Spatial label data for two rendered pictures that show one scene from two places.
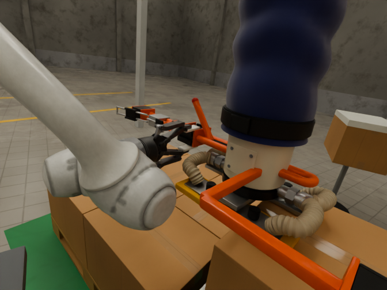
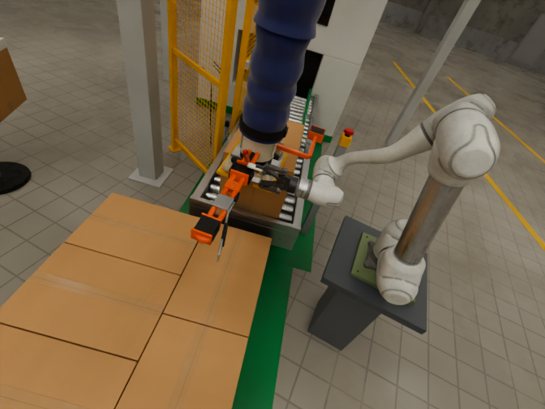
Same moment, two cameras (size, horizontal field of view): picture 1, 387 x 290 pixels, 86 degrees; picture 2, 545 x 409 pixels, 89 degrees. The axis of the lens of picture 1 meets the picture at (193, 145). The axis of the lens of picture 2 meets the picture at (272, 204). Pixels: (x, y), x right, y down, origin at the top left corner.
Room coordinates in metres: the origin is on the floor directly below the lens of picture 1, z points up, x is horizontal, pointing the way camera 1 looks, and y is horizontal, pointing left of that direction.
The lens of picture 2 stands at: (1.20, 0.85, 1.82)
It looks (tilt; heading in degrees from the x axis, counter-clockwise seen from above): 42 degrees down; 230
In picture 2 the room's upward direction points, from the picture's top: 17 degrees clockwise
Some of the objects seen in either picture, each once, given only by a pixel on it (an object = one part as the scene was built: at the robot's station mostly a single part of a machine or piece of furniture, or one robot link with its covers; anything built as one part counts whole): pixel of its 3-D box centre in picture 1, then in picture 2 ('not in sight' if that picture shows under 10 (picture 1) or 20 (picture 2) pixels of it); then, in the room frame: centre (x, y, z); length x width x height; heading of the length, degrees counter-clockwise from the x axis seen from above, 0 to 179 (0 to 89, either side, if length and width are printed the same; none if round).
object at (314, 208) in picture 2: not in sight; (322, 191); (-0.21, -0.29, 0.50); 0.07 x 0.07 x 1.00; 51
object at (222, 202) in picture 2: (159, 121); (222, 204); (0.86, 0.16, 1.06); 0.07 x 0.07 x 0.04; 46
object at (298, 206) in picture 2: not in sight; (307, 147); (-0.45, -0.86, 0.50); 2.31 x 0.05 x 0.19; 51
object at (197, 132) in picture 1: (194, 133); (242, 172); (0.71, 0.00, 1.07); 0.10 x 0.08 x 0.06; 136
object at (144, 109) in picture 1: (143, 112); (206, 228); (0.95, 0.25, 1.06); 0.08 x 0.07 x 0.05; 46
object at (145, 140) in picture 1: (152, 148); (286, 182); (0.54, 0.11, 1.07); 0.09 x 0.07 x 0.08; 141
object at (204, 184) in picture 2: not in sight; (241, 127); (0.06, -1.27, 0.50); 2.31 x 0.05 x 0.19; 51
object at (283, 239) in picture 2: not in sight; (242, 226); (0.54, -0.15, 0.48); 0.70 x 0.03 x 0.15; 141
